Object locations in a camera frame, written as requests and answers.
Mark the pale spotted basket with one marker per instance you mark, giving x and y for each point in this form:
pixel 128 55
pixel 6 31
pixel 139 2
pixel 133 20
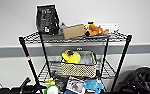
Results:
pixel 78 69

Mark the yellow plush toy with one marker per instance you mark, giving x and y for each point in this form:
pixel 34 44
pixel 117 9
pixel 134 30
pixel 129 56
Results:
pixel 71 56

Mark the white printed box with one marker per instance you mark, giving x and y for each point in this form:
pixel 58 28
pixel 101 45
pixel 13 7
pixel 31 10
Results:
pixel 87 58

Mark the brown cardboard box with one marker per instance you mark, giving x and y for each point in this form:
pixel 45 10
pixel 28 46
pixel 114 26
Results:
pixel 73 30

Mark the orange plush toy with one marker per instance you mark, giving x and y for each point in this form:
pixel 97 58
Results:
pixel 95 30

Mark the white printed magazine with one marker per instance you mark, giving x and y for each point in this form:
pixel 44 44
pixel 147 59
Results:
pixel 75 85

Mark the small black bag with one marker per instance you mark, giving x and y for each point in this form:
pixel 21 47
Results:
pixel 60 83

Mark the large black printed bag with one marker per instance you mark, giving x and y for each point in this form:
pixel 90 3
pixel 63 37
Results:
pixel 47 18

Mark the light blue plush toy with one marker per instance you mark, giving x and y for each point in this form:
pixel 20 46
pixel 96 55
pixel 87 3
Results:
pixel 93 85

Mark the green and white toy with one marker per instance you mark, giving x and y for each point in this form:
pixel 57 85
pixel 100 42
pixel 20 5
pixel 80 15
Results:
pixel 52 90

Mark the black office chair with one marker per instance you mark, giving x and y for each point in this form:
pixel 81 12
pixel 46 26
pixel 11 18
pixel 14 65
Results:
pixel 142 80

